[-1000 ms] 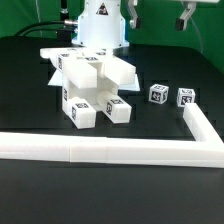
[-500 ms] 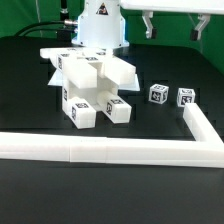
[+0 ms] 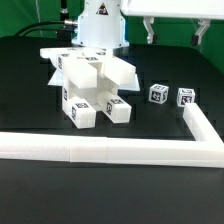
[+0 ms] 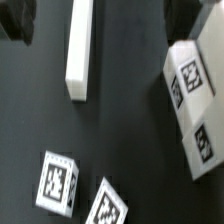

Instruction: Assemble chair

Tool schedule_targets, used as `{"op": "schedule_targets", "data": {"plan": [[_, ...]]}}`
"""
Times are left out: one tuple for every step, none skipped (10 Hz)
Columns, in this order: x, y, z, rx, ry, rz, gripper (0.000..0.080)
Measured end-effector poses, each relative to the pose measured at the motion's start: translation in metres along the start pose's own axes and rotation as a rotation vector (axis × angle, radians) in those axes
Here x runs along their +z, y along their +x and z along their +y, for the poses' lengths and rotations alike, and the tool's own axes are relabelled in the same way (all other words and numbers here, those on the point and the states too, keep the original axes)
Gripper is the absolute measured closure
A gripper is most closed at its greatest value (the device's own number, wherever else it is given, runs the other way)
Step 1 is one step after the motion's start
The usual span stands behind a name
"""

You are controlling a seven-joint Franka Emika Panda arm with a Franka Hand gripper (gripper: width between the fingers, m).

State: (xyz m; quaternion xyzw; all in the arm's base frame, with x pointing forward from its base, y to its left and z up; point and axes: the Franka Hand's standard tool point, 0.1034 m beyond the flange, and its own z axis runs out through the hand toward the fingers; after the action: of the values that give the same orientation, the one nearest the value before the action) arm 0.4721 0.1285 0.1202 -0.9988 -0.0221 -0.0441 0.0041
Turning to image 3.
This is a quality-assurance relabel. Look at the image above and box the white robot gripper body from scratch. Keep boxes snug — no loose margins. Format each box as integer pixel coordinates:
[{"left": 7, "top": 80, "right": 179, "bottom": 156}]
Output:
[{"left": 121, "top": 0, "right": 224, "bottom": 20}]

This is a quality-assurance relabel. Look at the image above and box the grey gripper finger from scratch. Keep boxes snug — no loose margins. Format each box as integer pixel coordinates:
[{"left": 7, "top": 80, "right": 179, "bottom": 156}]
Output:
[
  {"left": 191, "top": 19, "right": 210, "bottom": 46},
  {"left": 143, "top": 17, "right": 158, "bottom": 44}
]

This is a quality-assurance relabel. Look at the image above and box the white chair back frame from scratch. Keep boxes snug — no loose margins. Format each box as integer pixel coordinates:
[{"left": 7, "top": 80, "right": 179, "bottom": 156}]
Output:
[{"left": 40, "top": 47, "right": 136, "bottom": 89}]

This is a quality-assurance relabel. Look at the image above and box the white chair seat block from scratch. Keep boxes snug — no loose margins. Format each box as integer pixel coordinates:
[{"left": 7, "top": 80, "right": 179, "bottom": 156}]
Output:
[{"left": 62, "top": 77, "right": 118, "bottom": 114}]

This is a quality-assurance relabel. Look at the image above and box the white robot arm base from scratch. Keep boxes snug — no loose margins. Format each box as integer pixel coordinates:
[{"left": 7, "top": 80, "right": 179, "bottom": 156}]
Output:
[{"left": 72, "top": 0, "right": 129, "bottom": 49}]

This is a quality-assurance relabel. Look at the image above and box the white tagged cube right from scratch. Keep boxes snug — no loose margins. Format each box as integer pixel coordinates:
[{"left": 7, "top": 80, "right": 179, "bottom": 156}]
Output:
[{"left": 177, "top": 88, "right": 195, "bottom": 107}]

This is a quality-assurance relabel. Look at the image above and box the white tagged cube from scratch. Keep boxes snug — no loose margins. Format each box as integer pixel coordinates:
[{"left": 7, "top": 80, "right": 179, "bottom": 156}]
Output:
[
  {"left": 177, "top": 88, "right": 195, "bottom": 107},
  {"left": 149, "top": 84, "right": 169, "bottom": 104}
]

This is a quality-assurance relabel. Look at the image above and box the white tagged cube left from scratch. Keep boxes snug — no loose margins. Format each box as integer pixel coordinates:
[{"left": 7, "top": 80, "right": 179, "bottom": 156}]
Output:
[{"left": 149, "top": 84, "right": 169, "bottom": 104}]

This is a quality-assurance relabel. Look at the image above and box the white marker sheet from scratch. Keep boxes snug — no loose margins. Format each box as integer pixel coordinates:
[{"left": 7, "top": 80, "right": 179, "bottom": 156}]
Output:
[{"left": 48, "top": 70, "right": 140, "bottom": 91}]

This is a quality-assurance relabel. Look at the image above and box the black cable bundle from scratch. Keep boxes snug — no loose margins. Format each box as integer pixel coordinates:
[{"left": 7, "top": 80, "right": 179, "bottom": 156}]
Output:
[{"left": 13, "top": 19, "right": 79, "bottom": 38}]

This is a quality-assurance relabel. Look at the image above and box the black antenna post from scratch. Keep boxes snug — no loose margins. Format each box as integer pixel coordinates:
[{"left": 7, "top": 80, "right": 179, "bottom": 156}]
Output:
[{"left": 56, "top": 0, "right": 71, "bottom": 42}]

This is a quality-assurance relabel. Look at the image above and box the white U-shaped fixture frame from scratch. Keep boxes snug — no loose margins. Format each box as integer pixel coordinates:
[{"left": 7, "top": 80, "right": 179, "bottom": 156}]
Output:
[{"left": 0, "top": 103, "right": 224, "bottom": 168}]

